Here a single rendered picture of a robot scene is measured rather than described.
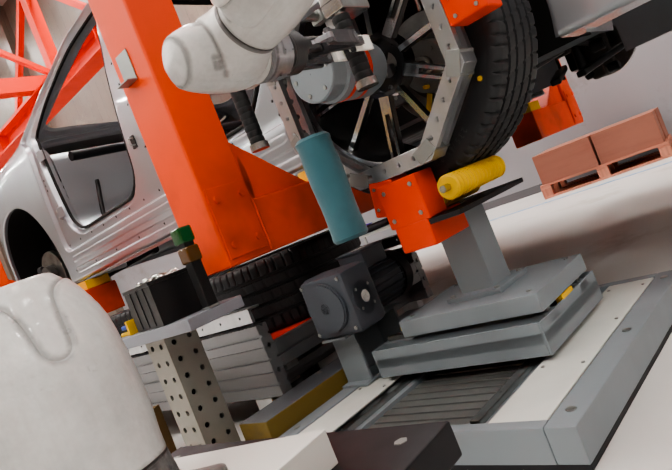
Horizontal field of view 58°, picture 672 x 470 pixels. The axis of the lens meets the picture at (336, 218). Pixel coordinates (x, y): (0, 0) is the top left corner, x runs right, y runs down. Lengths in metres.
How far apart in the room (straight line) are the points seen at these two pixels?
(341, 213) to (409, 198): 0.16
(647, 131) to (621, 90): 0.89
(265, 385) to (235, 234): 0.48
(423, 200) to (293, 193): 0.58
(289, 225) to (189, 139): 0.39
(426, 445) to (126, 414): 0.29
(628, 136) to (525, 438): 4.51
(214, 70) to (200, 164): 0.82
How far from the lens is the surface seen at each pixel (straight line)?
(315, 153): 1.42
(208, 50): 0.89
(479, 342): 1.49
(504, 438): 1.20
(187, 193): 1.72
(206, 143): 1.74
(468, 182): 1.40
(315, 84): 1.36
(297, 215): 1.86
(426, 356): 1.59
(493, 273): 1.58
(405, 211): 1.43
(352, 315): 1.64
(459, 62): 1.32
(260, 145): 1.39
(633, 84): 6.28
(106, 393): 0.63
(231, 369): 1.97
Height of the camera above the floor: 0.54
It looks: level
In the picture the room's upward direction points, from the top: 22 degrees counter-clockwise
